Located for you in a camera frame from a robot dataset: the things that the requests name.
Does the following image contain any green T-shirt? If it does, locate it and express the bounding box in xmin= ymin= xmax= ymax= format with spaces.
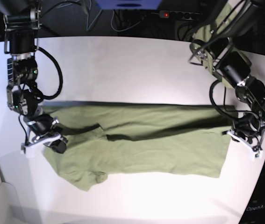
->
xmin=43 ymin=103 xmax=231 ymax=191

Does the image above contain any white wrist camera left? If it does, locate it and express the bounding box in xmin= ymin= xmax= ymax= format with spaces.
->
xmin=249 ymin=150 xmax=263 ymax=161

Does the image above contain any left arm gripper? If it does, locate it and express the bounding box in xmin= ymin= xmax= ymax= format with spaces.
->
xmin=222 ymin=112 xmax=265 ymax=154

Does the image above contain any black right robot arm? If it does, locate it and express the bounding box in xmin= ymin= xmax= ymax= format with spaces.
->
xmin=4 ymin=0 xmax=68 ymax=156

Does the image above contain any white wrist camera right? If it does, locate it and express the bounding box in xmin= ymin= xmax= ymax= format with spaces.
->
xmin=20 ymin=143 xmax=42 ymax=158

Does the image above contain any blue box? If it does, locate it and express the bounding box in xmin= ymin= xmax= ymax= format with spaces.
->
xmin=96 ymin=0 xmax=162 ymax=10

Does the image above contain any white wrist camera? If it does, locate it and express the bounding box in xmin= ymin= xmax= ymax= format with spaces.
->
xmin=20 ymin=143 xmax=42 ymax=158
xmin=249 ymin=150 xmax=263 ymax=161

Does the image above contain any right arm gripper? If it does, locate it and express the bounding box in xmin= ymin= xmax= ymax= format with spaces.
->
xmin=23 ymin=114 xmax=67 ymax=154

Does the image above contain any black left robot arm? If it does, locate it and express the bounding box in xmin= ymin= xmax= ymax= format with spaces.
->
xmin=52 ymin=0 xmax=265 ymax=156

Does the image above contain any black power strip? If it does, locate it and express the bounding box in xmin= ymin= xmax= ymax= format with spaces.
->
xmin=158 ymin=10 xmax=203 ymax=21

